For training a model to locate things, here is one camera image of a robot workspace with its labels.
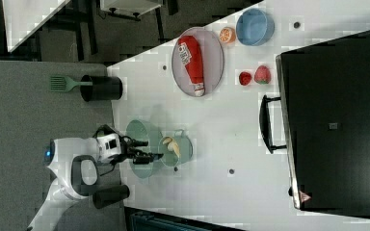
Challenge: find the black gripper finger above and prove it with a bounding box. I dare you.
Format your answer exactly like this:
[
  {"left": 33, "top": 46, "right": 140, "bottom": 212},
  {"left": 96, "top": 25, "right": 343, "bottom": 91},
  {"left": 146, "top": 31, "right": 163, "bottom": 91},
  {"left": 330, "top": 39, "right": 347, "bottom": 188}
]
[
  {"left": 128, "top": 140, "right": 148, "bottom": 147},
  {"left": 132, "top": 153, "right": 163, "bottom": 165}
]

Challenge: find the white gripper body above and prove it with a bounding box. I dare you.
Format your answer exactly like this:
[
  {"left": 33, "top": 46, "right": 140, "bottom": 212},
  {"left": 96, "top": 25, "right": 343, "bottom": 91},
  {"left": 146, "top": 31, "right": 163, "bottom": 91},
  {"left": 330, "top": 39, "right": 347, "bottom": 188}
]
[{"left": 96, "top": 134, "right": 128, "bottom": 164}]

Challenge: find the yellow banana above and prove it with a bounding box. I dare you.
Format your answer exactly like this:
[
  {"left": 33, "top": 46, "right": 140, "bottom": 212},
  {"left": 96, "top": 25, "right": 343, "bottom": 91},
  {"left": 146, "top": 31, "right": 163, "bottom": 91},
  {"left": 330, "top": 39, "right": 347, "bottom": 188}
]
[{"left": 163, "top": 137, "right": 181, "bottom": 157}]

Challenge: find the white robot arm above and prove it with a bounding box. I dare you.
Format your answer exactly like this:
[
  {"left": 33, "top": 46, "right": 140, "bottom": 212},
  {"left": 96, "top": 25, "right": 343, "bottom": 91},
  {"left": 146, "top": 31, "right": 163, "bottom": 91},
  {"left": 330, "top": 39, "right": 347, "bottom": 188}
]
[{"left": 26, "top": 133, "right": 163, "bottom": 231}]

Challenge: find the green mug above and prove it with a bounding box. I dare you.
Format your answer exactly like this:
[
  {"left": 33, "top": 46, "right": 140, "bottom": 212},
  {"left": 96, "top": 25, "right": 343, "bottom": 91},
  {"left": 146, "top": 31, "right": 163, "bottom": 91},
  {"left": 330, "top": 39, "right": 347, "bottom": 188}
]
[{"left": 158, "top": 129, "right": 193, "bottom": 167}]

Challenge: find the green perforated colander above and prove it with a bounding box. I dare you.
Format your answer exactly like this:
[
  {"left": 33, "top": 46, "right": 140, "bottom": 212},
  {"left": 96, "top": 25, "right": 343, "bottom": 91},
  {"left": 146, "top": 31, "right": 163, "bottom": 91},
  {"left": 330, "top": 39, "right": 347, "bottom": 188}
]
[{"left": 126, "top": 119, "right": 162, "bottom": 179}]

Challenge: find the black cylindrical utensil holder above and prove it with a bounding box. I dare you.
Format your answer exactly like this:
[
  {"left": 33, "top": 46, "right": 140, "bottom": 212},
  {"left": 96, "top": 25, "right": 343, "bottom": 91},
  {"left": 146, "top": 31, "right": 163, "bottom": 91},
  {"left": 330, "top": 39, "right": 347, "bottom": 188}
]
[{"left": 80, "top": 75, "right": 123, "bottom": 102}]

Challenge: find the green slotted spatula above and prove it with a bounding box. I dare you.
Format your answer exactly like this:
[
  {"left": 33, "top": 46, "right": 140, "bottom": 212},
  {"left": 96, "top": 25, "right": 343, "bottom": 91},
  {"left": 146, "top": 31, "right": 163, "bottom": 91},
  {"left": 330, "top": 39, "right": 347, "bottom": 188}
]
[{"left": 49, "top": 75, "right": 93, "bottom": 92}]

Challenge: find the red ketchup bottle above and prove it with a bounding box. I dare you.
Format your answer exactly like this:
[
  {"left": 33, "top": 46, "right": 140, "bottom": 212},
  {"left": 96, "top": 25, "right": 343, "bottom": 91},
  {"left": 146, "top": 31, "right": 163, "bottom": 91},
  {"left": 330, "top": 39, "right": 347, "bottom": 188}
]
[{"left": 178, "top": 36, "right": 205, "bottom": 97}]

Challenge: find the grey round plate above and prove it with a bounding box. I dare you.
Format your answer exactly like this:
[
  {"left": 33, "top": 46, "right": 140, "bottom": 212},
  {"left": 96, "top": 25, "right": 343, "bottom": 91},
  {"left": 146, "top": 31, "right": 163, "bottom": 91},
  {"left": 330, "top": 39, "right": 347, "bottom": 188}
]
[{"left": 171, "top": 27, "right": 225, "bottom": 97}]

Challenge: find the small red strawberry toy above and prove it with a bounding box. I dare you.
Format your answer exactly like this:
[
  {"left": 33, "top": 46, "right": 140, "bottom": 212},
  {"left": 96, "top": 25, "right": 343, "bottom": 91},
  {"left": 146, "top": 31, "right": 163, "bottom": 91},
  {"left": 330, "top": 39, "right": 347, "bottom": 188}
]
[{"left": 239, "top": 71, "right": 252, "bottom": 86}]

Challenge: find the orange slice toy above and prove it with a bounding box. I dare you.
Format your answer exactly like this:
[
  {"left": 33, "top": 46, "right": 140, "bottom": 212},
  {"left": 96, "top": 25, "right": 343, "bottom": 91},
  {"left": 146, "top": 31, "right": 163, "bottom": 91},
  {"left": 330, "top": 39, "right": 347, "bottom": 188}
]
[{"left": 220, "top": 27, "right": 236, "bottom": 43}]

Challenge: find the large red strawberry toy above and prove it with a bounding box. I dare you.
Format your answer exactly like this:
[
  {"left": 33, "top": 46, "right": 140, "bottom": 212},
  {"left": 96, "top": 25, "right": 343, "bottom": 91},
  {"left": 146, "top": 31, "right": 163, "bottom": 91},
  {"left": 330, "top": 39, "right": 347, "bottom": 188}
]
[{"left": 254, "top": 65, "right": 271, "bottom": 84}]

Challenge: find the white side table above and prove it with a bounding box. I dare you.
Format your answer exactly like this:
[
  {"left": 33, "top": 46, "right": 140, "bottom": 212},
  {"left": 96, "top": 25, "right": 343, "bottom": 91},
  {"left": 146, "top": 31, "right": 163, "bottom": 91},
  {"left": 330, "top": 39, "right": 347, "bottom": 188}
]
[{"left": 1, "top": 0, "right": 71, "bottom": 53}]

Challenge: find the blue bowl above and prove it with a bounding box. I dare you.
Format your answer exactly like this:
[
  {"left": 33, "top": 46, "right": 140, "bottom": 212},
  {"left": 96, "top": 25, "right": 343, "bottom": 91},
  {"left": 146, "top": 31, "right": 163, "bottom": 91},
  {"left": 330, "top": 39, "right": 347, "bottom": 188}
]
[{"left": 236, "top": 9, "right": 275, "bottom": 46}]

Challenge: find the black toaster oven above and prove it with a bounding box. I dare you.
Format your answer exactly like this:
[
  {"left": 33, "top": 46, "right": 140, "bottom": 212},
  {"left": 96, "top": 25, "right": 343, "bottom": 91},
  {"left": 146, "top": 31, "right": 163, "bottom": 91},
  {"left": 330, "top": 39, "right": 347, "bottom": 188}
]
[{"left": 259, "top": 30, "right": 370, "bottom": 218}]

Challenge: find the black cylinder table post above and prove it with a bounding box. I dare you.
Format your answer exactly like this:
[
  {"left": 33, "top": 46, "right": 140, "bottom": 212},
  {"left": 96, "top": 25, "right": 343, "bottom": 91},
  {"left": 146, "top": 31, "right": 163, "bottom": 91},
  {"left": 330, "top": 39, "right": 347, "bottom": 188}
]
[{"left": 92, "top": 185, "right": 130, "bottom": 209}]

